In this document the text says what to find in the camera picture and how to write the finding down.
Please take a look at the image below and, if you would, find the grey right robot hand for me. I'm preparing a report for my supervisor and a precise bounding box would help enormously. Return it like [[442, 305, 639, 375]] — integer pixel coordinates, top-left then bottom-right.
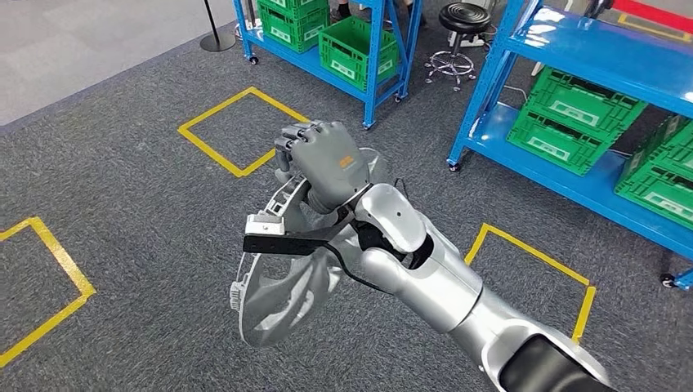
[[272, 119, 374, 216]]

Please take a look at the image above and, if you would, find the silver wheel cover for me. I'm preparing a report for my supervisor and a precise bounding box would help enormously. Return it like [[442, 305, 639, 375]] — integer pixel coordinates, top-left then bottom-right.
[[229, 145, 392, 349]]

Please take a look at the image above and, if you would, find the blue metal shelf rack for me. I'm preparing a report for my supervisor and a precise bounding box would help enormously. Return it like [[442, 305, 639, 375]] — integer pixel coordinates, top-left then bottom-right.
[[232, 0, 424, 130], [446, 0, 693, 292]]

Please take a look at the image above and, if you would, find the white power strip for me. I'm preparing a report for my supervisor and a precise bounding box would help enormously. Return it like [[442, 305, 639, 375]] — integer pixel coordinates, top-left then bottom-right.
[[448, 30, 485, 50]]

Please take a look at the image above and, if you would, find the black round stool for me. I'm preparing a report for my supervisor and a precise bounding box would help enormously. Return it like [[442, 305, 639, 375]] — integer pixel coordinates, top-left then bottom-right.
[[423, 2, 493, 92]]

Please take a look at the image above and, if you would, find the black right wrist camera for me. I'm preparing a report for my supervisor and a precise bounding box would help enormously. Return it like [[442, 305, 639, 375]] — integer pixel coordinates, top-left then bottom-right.
[[242, 212, 351, 257]]

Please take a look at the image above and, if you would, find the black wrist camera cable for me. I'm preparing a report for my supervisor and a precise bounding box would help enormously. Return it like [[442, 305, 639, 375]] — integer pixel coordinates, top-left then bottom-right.
[[324, 178, 413, 294]]

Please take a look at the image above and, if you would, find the black stanchion post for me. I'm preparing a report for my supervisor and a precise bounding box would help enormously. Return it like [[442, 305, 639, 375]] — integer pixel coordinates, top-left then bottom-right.
[[583, 0, 617, 20], [199, 0, 237, 54]]

